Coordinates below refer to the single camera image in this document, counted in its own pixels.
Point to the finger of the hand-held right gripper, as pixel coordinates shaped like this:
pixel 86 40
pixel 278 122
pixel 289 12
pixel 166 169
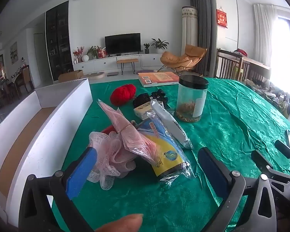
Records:
pixel 262 160
pixel 286 149

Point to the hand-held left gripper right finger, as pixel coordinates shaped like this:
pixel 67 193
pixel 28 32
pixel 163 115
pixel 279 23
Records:
pixel 212 171

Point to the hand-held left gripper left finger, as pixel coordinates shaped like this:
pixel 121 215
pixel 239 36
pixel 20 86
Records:
pixel 82 171

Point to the pink mesh bath sponge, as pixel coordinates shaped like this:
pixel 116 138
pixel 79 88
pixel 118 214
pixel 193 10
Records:
pixel 108 154

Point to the yellow blue bagged bottle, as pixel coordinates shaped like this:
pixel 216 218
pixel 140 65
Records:
pixel 166 154

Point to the red packet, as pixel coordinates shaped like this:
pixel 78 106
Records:
pixel 108 129

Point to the white cardboard box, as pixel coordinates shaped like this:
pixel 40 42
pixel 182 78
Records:
pixel 62 116

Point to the pink napkin pack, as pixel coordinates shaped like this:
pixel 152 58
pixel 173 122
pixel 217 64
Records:
pixel 125 130

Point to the silver foil packet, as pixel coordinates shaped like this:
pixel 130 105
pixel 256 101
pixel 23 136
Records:
pixel 169 123

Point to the beige small box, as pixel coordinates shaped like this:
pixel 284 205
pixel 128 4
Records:
pixel 142 109

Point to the red yarn ball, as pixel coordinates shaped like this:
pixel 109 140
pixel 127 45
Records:
pixel 122 94

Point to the person's left hand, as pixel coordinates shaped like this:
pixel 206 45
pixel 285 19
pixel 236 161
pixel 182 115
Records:
pixel 123 224

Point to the green tablecloth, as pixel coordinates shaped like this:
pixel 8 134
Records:
pixel 232 125

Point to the clear jar with black lid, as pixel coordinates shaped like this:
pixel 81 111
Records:
pixel 191 96

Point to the black fuzzy bundle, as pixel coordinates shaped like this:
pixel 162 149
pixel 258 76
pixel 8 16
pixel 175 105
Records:
pixel 159 95

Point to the brown cardboard box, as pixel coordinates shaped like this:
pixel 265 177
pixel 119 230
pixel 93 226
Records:
pixel 71 75

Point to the curved wooden board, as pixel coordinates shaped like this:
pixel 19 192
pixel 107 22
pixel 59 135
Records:
pixel 96 75

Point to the wooden crib railing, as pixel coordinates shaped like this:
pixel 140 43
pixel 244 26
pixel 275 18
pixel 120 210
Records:
pixel 228 64

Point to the red clothes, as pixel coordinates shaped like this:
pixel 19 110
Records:
pixel 241 52

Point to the orange book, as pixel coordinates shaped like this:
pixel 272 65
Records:
pixel 159 77

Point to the white television cabinet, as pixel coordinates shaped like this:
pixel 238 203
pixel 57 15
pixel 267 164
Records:
pixel 99 64

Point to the wooden dining chair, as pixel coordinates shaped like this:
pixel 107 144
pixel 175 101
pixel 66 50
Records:
pixel 26 75

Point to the white round vase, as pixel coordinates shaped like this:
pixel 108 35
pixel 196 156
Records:
pixel 85 58

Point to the orange lounge chair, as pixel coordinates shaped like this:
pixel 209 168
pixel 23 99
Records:
pixel 181 58

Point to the red flowers in vase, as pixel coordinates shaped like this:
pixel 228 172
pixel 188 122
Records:
pixel 77 53

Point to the purple cushion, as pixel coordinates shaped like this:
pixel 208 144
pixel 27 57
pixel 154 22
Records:
pixel 146 71

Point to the wooden stool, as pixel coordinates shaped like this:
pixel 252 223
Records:
pixel 127 60

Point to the red gift box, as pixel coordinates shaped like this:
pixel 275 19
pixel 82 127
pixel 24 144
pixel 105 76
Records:
pixel 102 53

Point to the leafy potted plant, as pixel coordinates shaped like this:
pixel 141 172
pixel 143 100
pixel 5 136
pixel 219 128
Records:
pixel 93 50

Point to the white curtain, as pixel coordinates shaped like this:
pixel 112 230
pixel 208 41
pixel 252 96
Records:
pixel 263 29

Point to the black display cabinet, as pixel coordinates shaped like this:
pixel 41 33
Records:
pixel 59 41

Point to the black television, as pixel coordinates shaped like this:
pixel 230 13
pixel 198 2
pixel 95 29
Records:
pixel 122 43

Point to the large potted plant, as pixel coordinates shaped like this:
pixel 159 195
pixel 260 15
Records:
pixel 159 44

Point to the small potted plant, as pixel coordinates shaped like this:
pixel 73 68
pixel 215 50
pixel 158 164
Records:
pixel 146 47

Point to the covered standing air conditioner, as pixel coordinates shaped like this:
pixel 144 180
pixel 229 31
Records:
pixel 189 29

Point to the grey curtain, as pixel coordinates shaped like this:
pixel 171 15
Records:
pixel 203 17

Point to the framed wall picture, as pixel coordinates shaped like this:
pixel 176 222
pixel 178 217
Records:
pixel 13 53

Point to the red wall hanging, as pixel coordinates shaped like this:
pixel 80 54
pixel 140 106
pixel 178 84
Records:
pixel 221 18

